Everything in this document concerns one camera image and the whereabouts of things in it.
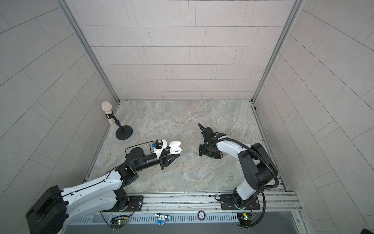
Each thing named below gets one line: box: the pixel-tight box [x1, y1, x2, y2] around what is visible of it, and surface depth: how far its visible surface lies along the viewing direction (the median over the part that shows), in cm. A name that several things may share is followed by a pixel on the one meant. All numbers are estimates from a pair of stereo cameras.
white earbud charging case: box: [168, 140, 183, 155], surface depth 69 cm
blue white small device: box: [154, 213, 171, 226], surface depth 67 cm
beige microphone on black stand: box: [101, 101, 134, 140], surface depth 96 cm
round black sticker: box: [197, 210, 206, 221], surface depth 69 cm
